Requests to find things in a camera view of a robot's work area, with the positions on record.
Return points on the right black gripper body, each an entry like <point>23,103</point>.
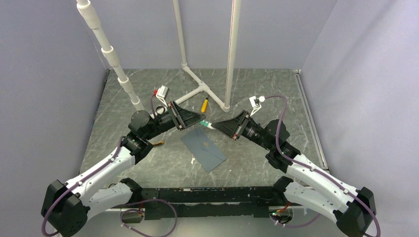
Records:
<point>243,122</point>

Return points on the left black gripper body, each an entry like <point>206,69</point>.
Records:
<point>177,120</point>

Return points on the green white glue stick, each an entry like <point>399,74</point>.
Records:
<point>207,124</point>

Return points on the grey-blue envelope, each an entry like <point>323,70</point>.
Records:
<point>203,149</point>

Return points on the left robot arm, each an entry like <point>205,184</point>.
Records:
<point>67,206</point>

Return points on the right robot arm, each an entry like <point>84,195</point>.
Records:
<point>305,183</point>

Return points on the white pipe with red stripe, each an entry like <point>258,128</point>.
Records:
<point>234,26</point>

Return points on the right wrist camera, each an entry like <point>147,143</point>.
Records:
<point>256,103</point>

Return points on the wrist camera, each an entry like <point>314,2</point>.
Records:
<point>256,103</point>
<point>162,93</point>

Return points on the yellow handled pliers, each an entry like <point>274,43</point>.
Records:
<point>158,144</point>

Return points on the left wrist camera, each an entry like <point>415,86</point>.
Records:
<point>162,93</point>

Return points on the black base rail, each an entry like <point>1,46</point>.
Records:
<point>255,201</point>

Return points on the aluminium extrusion frame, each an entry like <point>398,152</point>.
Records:
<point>108,224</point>

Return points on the white PVC pipe frame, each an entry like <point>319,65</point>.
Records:
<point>162,34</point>

